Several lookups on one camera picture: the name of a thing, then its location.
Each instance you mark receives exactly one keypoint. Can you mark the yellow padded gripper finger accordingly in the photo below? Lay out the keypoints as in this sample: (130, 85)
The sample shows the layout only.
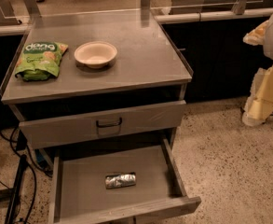
(256, 36)
(259, 105)

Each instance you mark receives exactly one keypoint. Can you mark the silver blue redbull can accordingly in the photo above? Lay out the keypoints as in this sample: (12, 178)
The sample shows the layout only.
(120, 181)

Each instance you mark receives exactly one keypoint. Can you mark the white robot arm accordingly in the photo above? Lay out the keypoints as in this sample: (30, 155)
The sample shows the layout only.
(268, 41)

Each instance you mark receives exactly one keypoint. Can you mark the closed top drawer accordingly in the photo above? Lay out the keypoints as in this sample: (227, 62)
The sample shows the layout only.
(79, 128)

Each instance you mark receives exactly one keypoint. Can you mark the grey drawer cabinet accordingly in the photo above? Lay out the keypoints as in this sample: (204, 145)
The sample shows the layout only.
(147, 70)

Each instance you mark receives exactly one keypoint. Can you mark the open middle drawer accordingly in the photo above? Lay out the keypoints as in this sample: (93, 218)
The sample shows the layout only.
(79, 195)

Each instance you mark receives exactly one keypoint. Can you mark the white paper bowl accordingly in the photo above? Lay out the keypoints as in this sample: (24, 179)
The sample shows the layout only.
(96, 54)

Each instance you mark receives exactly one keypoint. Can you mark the green chips bag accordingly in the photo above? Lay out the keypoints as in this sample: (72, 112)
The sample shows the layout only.
(40, 61)

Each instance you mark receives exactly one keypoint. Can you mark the black metal stand leg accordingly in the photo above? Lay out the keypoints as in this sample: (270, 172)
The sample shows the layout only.
(16, 190)

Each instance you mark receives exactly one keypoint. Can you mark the grey horizontal rail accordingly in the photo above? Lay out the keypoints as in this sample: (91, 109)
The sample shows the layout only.
(214, 16)

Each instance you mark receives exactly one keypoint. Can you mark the black drawer handle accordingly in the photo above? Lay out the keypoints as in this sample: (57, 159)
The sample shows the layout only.
(108, 124)

